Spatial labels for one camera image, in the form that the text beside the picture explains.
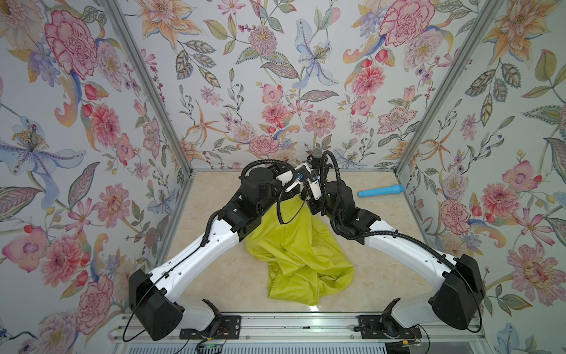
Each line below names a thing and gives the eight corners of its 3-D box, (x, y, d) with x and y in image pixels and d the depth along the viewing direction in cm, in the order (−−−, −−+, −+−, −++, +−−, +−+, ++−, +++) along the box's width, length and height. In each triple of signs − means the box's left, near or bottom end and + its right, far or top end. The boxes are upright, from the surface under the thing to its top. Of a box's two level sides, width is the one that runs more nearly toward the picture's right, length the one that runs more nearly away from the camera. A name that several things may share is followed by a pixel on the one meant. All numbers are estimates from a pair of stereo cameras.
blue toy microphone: (359, 199, 112) (361, 195, 109) (357, 194, 114) (359, 190, 111) (402, 192, 115) (405, 188, 112) (399, 188, 117) (402, 183, 114)
